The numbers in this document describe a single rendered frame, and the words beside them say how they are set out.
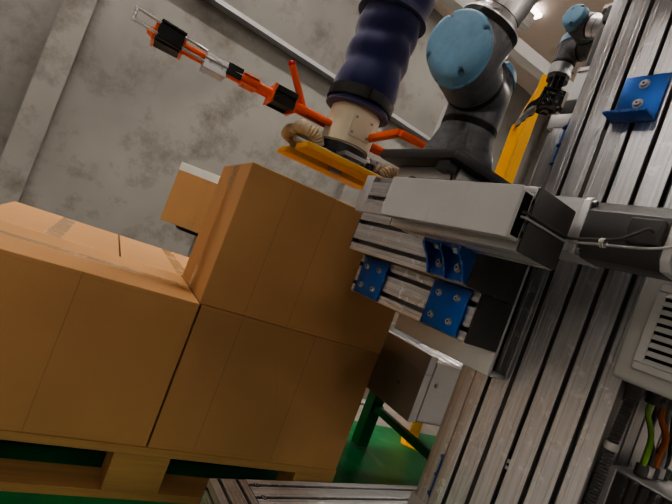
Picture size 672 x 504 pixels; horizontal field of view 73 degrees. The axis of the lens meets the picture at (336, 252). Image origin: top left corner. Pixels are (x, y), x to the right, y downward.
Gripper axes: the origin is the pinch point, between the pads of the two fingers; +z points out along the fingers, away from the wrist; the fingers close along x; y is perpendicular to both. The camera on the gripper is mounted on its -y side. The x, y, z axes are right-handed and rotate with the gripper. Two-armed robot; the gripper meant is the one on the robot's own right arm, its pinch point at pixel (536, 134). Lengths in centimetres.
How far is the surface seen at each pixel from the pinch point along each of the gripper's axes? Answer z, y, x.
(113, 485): 140, 59, -71
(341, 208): 51, 37, -47
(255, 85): 26, 44, -83
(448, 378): 88, 17, 0
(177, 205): 71, -98, -185
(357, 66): 7, 30, -60
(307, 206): 54, 43, -54
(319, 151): 38, 39, -58
